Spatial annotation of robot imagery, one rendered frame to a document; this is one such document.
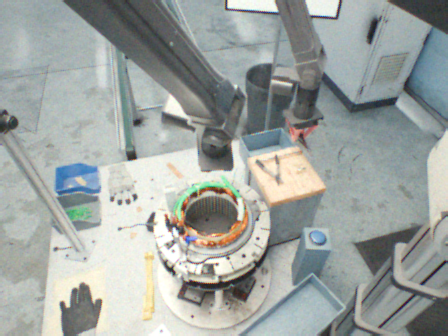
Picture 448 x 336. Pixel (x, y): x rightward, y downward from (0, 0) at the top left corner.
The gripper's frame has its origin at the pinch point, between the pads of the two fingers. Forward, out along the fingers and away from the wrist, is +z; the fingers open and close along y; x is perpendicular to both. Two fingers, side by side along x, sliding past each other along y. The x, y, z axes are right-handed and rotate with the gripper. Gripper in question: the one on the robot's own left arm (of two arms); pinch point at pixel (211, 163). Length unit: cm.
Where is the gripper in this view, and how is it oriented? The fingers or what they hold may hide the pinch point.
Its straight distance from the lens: 72.4
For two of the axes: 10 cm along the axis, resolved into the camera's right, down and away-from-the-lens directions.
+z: -1.3, 3.8, 9.2
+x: 9.9, -0.4, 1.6
